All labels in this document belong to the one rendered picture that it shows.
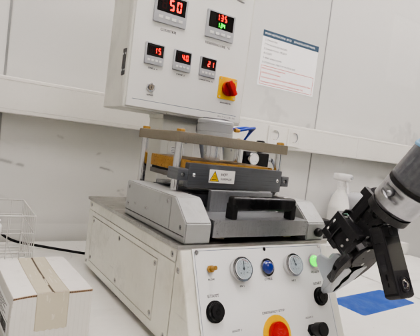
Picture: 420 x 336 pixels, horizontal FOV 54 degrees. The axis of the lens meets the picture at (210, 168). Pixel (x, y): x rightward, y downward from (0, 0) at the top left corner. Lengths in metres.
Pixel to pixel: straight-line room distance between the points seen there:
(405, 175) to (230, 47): 0.58
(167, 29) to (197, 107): 0.19
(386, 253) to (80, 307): 0.49
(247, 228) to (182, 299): 0.17
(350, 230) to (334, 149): 1.14
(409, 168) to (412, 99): 1.70
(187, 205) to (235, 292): 0.16
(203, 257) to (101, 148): 0.75
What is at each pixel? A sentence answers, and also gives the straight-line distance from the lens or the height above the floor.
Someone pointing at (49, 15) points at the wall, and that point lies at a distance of 1.34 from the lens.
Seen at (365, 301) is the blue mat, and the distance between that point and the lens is 1.16.
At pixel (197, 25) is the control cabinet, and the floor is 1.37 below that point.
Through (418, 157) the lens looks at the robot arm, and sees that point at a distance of 0.67.
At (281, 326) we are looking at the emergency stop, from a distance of 0.75.
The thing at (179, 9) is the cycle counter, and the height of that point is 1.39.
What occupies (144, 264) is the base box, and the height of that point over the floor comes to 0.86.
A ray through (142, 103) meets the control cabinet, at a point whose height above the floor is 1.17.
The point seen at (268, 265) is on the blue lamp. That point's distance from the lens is 0.74.
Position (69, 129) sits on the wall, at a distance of 1.32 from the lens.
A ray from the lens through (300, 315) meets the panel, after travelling 0.80.
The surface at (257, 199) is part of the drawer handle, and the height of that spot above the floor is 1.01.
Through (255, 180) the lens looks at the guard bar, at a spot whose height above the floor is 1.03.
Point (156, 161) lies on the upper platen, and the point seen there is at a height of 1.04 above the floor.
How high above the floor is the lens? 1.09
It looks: 3 degrees down
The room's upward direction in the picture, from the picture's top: 7 degrees clockwise
